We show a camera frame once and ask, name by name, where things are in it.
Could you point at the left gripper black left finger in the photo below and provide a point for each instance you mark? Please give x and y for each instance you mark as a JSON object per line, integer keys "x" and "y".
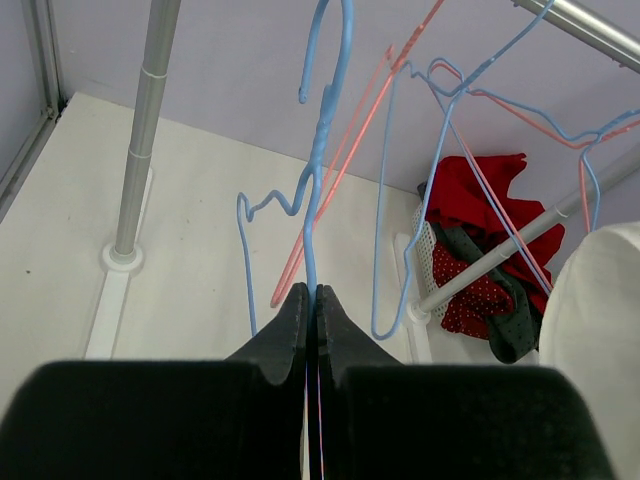
{"x": 236, "y": 418}

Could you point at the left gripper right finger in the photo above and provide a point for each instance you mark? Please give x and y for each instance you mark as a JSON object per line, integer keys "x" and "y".
{"x": 382, "y": 419}

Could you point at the red polka dot skirt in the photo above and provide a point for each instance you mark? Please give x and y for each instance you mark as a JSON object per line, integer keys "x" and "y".
{"x": 468, "y": 311}

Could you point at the dark grey dotted skirt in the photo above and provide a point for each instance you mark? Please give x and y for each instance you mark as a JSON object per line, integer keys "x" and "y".
{"x": 511, "y": 336}

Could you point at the pink hanger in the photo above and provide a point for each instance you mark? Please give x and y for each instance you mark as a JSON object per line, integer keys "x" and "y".
{"x": 342, "y": 158}
{"x": 585, "y": 102}

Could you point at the white skirt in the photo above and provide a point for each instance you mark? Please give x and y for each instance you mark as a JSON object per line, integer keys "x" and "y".
{"x": 591, "y": 320}

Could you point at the plain red skirt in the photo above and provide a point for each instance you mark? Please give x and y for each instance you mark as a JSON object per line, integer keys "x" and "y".
{"x": 457, "y": 199}

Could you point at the blue hanger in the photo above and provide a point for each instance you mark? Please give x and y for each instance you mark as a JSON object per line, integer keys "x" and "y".
{"x": 591, "y": 29}
{"x": 392, "y": 211}
{"x": 311, "y": 175}

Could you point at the white perforated basket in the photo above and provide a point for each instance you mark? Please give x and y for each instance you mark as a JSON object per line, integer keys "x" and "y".
{"x": 425, "y": 248}

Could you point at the white clothes rack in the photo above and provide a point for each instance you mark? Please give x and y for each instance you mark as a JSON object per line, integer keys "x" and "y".
{"x": 124, "y": 258}

